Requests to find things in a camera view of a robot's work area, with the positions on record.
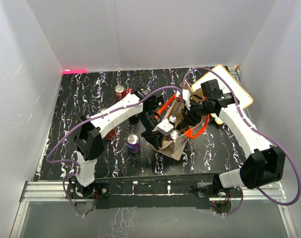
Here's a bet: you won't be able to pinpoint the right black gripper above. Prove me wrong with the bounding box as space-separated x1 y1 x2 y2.
181 98 213 126

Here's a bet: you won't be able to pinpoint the beige canvas bag orange handles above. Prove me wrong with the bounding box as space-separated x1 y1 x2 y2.
148 82 209 161

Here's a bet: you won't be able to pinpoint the purple soda can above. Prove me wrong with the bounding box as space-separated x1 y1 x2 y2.
127 133 141 154
168 129 182 140

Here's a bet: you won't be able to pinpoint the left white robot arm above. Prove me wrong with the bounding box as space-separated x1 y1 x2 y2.
69 88 164 198

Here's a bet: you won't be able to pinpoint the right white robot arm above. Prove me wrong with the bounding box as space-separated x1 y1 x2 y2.
182 79 286 197

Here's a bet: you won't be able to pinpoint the purple soda can front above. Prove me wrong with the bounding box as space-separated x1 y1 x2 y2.
127 133 141 154

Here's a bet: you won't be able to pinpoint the red cola can left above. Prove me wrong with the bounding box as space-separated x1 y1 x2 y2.
105 128 117 141

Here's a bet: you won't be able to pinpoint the red cola can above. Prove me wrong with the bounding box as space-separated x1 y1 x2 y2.
105 128 117 141
114 85 127 102

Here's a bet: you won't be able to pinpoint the red cola can back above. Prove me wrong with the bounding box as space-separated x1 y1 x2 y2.
114 85 127 102

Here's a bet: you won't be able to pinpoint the pink marker strip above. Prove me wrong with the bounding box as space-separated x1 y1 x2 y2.
62 69 87 75

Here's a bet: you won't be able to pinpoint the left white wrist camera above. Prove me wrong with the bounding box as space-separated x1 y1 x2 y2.
154 119 175 136

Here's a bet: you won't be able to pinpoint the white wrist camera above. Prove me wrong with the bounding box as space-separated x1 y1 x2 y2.
154 119 175 136
175 89 191 110

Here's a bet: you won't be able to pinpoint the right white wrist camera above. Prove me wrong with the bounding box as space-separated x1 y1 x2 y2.
175 89 191 110

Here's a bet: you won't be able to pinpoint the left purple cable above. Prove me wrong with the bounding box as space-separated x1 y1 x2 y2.
46 85 183 216

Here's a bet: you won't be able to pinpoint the purple cable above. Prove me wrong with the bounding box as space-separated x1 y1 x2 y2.
181 66 301 216
46 85 183 216

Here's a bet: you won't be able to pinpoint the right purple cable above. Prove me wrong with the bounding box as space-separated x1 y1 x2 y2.
181 66 301 216

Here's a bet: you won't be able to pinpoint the white board wooden frame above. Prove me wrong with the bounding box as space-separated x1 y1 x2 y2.
191 64 254 125

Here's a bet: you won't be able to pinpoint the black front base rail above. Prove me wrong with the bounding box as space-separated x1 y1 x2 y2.
66 171 243 210

